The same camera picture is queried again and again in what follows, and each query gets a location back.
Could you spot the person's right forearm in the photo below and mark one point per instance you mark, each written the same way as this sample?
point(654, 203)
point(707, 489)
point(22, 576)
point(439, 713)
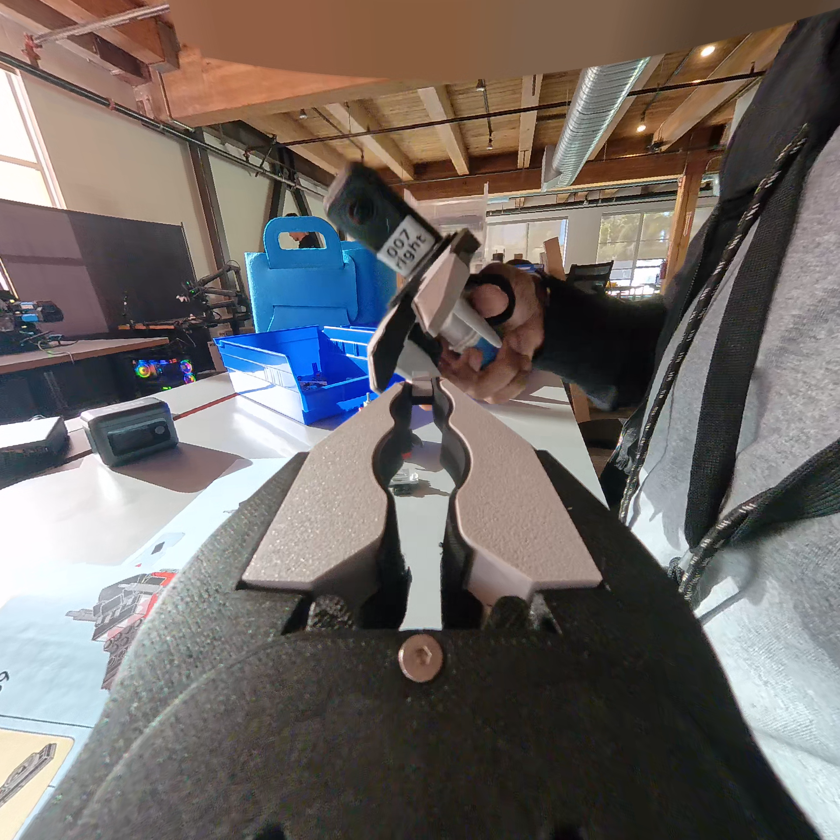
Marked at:
point(604, 341)

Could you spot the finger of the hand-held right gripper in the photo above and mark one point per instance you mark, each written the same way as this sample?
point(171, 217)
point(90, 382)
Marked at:
point(394, 351)
point(446, 289)

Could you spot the blue plastic parts bin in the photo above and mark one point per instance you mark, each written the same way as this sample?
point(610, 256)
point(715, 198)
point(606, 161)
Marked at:
point(262, 367)
point(348, 338)

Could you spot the blue felt bag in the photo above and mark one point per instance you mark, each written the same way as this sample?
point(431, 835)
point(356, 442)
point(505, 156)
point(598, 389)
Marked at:
point(295, 289)

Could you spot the black wall screen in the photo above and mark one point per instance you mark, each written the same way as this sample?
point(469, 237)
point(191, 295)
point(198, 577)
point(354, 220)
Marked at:
point(131, 262)

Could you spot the rainbow lit computer case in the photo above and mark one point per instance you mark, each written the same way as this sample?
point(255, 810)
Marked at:
point(161, 371)

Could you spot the long wooden table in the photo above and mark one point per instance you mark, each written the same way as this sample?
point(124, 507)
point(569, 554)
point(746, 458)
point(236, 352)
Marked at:
point(79, 351)

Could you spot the silver ventilation duct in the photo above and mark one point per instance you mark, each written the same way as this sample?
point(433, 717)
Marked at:
point(590, 118)

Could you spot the dark grey cube device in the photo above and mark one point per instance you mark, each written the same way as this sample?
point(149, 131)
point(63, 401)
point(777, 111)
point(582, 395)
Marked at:
point(131, 433)

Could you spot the person's right hand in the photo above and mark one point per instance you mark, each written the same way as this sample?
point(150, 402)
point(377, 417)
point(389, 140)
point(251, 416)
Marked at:
point(518, 354)

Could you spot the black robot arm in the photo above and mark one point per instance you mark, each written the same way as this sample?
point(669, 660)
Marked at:
point(216, 295)

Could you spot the grey black grille brick assembly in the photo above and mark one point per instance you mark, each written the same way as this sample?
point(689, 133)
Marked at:
point(401, 479)

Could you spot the light blue instruction booklet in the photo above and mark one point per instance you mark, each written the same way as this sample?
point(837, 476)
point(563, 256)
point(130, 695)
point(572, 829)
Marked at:
point(39, 643)

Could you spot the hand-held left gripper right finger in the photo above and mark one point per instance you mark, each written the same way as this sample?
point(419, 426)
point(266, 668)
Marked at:
point(525, 525)

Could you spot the black adapter box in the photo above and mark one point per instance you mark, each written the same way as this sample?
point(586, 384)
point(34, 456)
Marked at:
point(29, 443)

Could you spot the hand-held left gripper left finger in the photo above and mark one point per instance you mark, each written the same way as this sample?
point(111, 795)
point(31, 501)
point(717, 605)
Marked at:
point(315, 525)

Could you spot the grey desk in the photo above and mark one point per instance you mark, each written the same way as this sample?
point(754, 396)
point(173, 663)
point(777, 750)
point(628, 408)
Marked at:
point(98, 499)

